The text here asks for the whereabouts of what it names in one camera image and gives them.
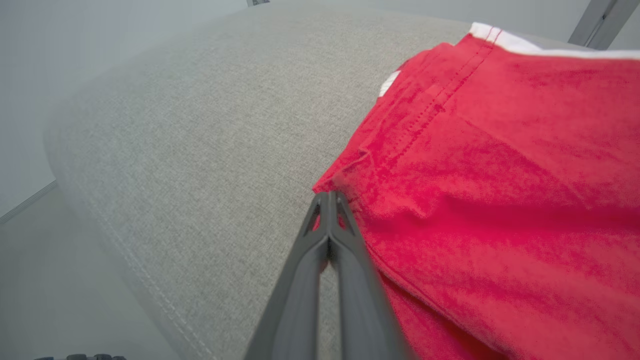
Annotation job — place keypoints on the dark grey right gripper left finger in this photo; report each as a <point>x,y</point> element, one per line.
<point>295,310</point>

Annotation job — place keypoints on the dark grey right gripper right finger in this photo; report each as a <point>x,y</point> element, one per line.
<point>365,320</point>

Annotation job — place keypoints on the red shorts white stripes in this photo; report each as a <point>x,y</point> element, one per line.
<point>500,175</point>

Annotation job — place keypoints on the grey hinged partition post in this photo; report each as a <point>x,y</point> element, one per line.
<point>600,22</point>

